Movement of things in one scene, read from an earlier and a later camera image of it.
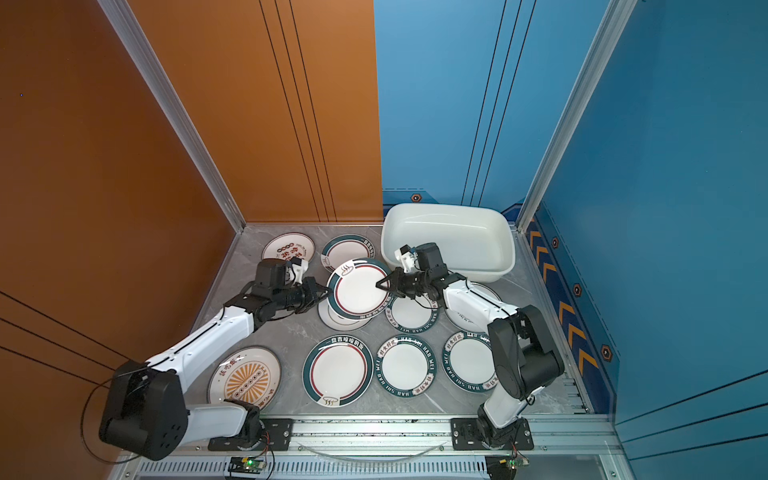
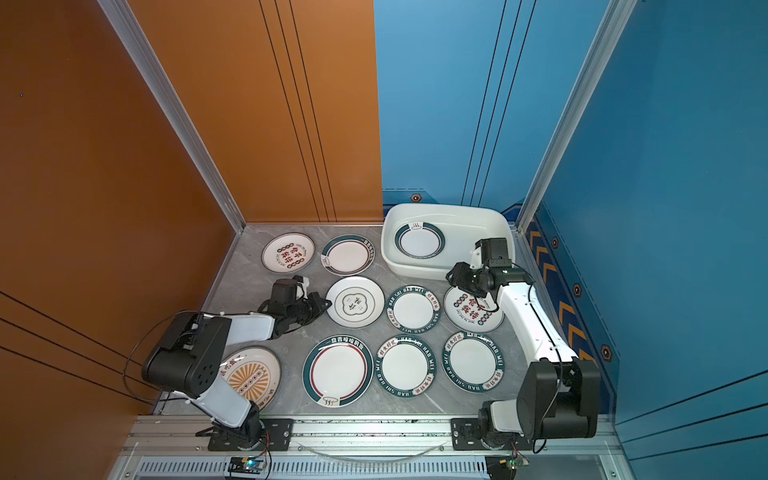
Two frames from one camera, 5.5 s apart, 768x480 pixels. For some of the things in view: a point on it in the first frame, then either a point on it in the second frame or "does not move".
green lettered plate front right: (468, 362) does not move
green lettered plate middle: (412, 315) does not move
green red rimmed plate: (354, 291) -> (419, 240)
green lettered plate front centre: (405, 366) does not move
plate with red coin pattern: (289, 245) does not move
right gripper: (397, 283) -> (459, 277)
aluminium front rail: (402, 450) does not move
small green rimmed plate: (344, 249) does not move
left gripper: (312, 287) -> (316, 302)
